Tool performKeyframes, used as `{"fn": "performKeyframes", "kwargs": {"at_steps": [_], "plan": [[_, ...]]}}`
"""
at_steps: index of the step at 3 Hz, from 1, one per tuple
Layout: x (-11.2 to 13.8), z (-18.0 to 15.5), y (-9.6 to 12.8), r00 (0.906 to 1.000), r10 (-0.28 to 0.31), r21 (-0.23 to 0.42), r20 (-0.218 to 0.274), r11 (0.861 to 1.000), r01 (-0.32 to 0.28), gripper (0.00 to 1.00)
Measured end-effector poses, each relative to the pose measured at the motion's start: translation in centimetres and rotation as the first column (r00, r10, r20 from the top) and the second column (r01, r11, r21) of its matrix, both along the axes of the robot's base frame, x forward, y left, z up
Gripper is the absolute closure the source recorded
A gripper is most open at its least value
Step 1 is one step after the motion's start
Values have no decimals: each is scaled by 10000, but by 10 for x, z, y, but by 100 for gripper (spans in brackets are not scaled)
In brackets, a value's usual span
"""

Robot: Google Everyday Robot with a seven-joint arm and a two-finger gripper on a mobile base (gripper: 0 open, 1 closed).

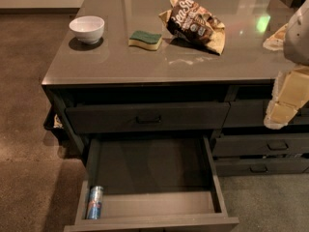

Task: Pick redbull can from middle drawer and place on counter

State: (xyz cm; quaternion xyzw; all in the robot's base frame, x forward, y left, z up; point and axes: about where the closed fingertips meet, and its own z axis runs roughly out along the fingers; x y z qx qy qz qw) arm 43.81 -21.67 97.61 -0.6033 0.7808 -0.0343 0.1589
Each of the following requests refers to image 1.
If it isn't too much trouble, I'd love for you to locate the bottom right dark drawer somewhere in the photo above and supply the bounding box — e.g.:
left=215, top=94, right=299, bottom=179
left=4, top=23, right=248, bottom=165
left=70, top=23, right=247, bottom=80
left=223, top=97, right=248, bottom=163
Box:
left=215, top=158, right=309, bottom=176

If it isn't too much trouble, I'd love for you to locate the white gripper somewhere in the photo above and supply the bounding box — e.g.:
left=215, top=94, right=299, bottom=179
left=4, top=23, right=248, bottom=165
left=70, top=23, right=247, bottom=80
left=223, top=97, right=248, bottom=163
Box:
left=263, top=0, right=309, bottom=130

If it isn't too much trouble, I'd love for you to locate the brown crumpled snack bag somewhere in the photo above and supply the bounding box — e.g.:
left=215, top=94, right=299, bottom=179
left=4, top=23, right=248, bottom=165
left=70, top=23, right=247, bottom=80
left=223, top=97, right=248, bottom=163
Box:
left=158, top=0, right=225, bottom=55

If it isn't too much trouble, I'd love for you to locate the dark cabinet island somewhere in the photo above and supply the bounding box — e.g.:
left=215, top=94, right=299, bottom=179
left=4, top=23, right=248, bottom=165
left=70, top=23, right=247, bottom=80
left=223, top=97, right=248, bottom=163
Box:
left=42, top=0, right=308, bottom=162

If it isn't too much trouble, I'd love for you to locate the top right dark drawer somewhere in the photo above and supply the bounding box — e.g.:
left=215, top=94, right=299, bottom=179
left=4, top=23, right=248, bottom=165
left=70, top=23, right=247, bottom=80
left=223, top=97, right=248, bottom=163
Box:
left=222, top=98, right=309, bottom=129

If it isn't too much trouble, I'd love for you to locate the green and yellow sponge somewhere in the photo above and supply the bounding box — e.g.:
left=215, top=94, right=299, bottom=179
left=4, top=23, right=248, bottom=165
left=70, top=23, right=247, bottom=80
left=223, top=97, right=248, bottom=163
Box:
left=128, top=30, right=162, bottom=51

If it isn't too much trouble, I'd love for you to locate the middle right dark drawer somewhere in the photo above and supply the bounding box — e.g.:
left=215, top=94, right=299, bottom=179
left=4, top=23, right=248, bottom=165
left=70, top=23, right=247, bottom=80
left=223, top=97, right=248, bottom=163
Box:
left=212, top=133, right=309, bottom=157

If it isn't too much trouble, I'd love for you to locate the blue silver redbull can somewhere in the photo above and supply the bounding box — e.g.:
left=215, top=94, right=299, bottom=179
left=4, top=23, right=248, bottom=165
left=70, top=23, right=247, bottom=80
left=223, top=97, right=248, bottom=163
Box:
left=86, top=186, right=103, bottom=219

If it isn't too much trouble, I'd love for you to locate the dark object behind cabinet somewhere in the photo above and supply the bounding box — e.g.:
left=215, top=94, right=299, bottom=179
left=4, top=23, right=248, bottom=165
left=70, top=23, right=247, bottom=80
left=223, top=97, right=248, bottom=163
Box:
left=43, top=107, right=66, bottom=138

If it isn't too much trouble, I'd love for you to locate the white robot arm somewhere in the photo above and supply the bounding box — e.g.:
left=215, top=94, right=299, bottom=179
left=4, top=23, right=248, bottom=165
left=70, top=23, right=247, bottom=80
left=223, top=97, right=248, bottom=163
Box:
left=263, top=0, right=309, bottom=130

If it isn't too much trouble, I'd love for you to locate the open middle dark drawer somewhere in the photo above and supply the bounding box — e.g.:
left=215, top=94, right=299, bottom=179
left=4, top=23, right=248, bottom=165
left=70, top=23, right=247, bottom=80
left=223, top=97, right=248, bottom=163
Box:
left=64, top=136, right=239, bottom=232

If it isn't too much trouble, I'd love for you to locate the white ceramic bowl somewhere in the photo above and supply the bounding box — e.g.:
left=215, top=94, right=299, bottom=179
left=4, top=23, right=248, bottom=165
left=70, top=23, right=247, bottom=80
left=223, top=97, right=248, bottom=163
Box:
left=69, top=15, right=105, bottom=44

